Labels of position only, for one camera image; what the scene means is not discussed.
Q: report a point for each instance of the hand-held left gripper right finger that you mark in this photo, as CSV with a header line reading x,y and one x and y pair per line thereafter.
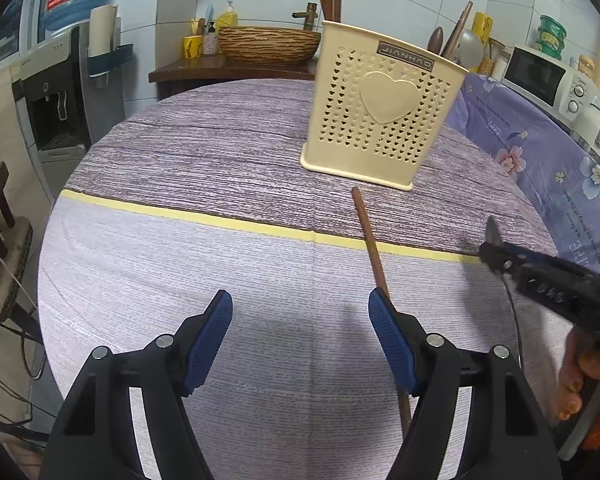
x,y
390,342

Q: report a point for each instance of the glass jar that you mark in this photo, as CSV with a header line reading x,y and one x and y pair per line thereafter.
x,y
500,62

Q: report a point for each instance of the woven basket basin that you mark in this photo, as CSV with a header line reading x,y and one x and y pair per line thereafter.
x,y
267,46

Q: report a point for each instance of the yellow mug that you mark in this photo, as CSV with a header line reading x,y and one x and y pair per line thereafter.
x,y
192,49

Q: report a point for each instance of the dark wooden counter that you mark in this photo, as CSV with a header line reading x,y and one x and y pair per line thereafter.
x,y
220,72

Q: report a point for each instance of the dark wooden pointed utensil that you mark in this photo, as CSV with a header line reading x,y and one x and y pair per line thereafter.
x,y
436,40

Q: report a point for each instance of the yellow patterned roll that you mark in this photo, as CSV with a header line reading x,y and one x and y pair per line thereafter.
x,y
482,25

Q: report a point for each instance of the person's right hand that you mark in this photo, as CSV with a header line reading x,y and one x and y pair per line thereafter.
x,y
572,385

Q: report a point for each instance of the white paper cup stack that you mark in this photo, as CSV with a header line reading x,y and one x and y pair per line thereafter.
x,y
102,30

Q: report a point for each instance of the white microwave oven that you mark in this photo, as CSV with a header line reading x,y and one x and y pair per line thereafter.
x,y
545,80

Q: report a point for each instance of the yellow soap bottle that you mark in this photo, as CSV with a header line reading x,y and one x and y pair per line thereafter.
x,y
227,16

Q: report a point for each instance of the blue toothbrush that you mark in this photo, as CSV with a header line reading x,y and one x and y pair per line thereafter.
x,y
209,16

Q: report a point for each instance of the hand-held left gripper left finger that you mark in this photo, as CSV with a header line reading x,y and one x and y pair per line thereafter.
x,y
210,342

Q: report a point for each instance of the beige perforated utensil holder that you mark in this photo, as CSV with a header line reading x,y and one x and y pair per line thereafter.
x,y
380,145

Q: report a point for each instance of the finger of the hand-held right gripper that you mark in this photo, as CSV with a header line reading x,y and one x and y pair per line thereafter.
x,y
495,235
492,259

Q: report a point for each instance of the purple floral cloth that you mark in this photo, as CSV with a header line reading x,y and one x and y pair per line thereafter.
x,y
535,160

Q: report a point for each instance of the water dispenser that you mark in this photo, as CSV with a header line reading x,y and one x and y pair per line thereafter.
x,y
55,125

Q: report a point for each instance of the patterned cup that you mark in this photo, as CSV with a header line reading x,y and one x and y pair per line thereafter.
x,y
211,44

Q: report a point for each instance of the blue white cup holder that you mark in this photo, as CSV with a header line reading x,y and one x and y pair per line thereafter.
x,y
112,60

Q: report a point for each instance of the green tin stack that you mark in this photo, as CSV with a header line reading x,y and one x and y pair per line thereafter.
x,y
550,35

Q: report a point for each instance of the bamboo faucet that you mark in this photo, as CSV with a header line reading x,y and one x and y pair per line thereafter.
x,y
307,16

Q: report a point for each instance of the large metal spoon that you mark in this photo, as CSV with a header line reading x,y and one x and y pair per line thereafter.
x,y
469,47

